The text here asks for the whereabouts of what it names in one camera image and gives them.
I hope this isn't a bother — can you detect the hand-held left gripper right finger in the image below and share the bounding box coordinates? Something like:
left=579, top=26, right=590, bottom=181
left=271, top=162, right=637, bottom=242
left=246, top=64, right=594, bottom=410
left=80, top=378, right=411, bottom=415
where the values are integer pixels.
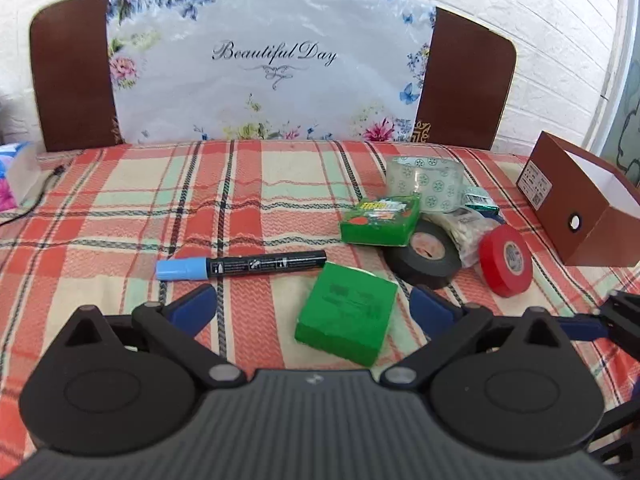
left=380, top=285, right=574, bottom=389

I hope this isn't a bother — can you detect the brown wooden headboard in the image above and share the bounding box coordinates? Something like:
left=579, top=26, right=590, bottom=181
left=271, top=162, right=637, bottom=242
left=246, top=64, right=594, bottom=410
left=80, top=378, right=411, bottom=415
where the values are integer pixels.
left=28, top=0, right=518, bottom=154

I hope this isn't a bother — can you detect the green box with red label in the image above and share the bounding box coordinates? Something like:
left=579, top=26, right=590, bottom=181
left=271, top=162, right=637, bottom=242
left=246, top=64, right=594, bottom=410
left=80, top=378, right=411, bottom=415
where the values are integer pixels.
left=340, top=193, right=422, bottom=247

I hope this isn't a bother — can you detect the green foil packet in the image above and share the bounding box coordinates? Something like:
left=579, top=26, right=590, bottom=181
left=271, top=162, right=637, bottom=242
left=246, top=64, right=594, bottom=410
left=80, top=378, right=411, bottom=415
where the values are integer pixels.
left=462, top=186, right=500, bottom=217

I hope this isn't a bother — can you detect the plain green box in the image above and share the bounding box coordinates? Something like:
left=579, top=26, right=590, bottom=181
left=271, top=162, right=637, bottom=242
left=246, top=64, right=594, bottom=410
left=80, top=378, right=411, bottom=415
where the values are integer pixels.
left=295, top=262, right=399, bottom=367

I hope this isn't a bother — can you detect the black cable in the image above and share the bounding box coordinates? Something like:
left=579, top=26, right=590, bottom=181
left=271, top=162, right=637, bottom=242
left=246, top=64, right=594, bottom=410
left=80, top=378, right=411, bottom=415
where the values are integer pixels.
left=0, top=165, right=66, bottom=227

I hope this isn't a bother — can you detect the clear tape roll green print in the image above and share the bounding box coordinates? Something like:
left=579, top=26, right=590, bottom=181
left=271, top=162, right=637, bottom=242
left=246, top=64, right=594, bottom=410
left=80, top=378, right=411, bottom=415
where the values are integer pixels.
left=385, top=156, right=469, bottom=214

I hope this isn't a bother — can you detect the red tape roll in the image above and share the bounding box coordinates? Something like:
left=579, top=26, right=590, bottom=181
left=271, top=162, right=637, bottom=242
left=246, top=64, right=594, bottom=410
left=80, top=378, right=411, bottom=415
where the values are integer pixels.
left=478, top=225, right=533, bottom=298

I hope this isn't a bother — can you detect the clear bag of white pieces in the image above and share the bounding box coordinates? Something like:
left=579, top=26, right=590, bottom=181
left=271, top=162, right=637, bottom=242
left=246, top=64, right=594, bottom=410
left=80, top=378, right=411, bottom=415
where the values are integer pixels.
left=425, top=207, right=494, bottom=269

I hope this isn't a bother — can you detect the black marker with blue cap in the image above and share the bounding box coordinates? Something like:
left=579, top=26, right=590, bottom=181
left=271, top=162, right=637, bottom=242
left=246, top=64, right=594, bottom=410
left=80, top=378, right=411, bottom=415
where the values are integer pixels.
left=156, top=249, right=328, bottom=281

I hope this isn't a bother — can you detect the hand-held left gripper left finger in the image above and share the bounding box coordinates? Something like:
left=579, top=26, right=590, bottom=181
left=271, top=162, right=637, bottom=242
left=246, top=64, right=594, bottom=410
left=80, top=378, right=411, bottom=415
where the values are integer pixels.
left=62, top=284, right=247, bottom=389

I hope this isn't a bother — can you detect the plaid blanket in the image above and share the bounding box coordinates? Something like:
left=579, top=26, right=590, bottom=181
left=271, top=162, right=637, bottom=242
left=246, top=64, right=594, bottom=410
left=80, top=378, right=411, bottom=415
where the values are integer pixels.
left=0, top=140, right=640, bottom=463

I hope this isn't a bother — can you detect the black tape roll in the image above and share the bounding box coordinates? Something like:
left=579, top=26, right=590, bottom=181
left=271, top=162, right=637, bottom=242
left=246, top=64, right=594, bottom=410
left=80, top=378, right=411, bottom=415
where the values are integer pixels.
left=383, top=219, right=461, bottom=290

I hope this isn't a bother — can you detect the white window frame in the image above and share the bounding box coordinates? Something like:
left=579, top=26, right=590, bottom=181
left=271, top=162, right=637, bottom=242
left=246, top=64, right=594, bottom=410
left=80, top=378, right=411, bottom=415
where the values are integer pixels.
left=597, top=0, right=640, bottom=187

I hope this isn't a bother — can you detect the brown cardboard box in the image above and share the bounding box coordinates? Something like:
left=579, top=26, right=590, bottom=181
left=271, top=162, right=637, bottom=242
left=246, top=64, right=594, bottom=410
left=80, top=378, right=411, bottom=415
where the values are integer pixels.
left=516, top=131, right=640, bottom=267

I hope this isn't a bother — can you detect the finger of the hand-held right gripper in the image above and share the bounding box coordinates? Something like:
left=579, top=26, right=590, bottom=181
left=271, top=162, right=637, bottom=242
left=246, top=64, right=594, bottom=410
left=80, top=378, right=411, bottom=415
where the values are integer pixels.
left=585, top=400, right=640, bottom=477
left=556, top=290, right=640, bottom=361

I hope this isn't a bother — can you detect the colourful box at left edge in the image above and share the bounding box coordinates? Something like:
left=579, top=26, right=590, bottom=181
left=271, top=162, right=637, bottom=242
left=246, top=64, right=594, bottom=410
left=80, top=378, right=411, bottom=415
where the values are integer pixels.
left=0, top=142, right=42, bottom=214

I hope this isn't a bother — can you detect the floral plastic sheet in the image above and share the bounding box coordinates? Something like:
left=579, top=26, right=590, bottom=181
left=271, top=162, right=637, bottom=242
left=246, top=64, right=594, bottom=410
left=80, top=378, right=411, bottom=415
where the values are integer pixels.
left=105, top=0, right=438, bottom=144

